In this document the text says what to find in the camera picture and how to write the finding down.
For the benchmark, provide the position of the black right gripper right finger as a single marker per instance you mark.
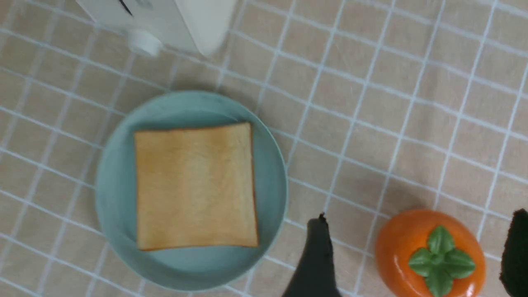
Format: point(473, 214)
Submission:
point(514, 262)

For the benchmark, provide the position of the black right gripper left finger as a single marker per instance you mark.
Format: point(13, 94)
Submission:
point(315, 272)

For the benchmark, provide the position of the toast slice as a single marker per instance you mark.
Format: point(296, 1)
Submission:
point(195, 188)

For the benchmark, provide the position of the orange persimmon with green leaf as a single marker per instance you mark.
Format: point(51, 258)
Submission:
point(426, 253)

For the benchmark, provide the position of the light blue plate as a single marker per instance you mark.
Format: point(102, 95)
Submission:
point(195, 269)

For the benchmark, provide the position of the orange checkered tablecloth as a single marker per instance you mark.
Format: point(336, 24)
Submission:
point(378, 106)

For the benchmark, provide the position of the white two-slot toaster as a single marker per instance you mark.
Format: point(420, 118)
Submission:
point(195, 26)

